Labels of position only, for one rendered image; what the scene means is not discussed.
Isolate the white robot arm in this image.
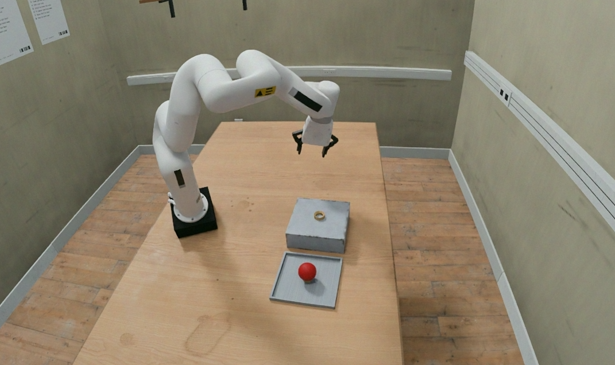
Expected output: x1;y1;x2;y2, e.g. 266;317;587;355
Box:
153;50;340;223

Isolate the red ball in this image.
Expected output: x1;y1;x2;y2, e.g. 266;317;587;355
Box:
298;262;316;281

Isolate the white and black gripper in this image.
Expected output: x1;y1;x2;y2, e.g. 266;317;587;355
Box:
292;116;338;158

